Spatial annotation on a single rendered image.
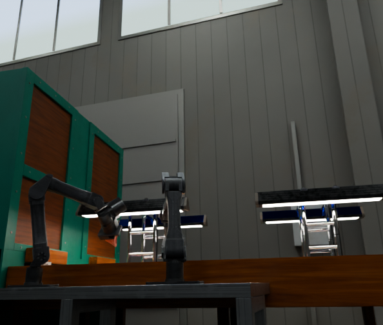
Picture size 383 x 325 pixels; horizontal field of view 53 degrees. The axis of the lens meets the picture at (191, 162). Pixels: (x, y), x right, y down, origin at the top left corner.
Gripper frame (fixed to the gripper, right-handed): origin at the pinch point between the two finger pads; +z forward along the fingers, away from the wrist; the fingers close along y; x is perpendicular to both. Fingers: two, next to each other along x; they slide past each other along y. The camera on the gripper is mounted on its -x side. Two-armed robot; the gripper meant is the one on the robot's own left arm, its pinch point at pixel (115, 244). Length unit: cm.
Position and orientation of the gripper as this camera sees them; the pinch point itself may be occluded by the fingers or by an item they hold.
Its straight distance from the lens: 188.4
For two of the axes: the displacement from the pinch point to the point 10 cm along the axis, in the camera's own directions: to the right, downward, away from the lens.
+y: -9.8, 0.9, 2.0
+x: -1.3, 5.3, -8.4
